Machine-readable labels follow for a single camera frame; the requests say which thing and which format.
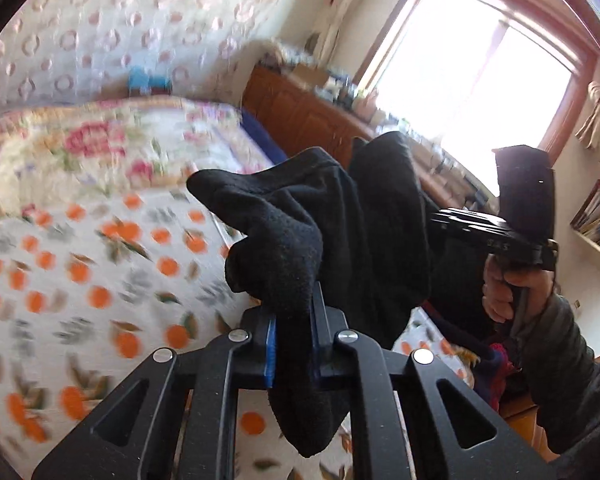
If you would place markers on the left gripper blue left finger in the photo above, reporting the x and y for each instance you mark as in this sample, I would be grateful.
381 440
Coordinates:
174 416

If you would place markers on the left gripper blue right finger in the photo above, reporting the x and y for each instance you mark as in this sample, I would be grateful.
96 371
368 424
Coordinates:
411 417

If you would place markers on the black printed t-shirt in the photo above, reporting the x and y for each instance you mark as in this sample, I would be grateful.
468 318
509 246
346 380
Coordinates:
361 235

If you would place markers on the grey right sleeve forearm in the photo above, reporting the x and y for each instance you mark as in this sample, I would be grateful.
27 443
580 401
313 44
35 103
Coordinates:
564 382

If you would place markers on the person's right hand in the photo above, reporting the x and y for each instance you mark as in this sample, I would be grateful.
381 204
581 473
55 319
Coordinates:
498 294

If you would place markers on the orange print white blanket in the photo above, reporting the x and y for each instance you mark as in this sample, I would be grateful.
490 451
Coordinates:
89 291

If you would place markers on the navy blue bed sheet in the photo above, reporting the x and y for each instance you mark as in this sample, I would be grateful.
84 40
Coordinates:
262 138

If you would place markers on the long wooden cabinet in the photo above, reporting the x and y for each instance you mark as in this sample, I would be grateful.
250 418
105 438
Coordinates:
297 119

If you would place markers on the cardboard box on cabinet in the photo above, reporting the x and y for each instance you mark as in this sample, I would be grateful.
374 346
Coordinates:
309 77

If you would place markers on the floral pink quilt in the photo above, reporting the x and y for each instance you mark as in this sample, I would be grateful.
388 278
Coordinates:
60 155

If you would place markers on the blue toy on headboard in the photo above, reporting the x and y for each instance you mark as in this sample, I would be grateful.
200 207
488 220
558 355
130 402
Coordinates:
142 83

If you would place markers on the circle patterned lace curtain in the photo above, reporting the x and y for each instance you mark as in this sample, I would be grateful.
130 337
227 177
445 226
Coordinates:
69 51

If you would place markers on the window with wooden frame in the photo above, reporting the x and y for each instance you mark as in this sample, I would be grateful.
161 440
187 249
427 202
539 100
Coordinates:
473 76

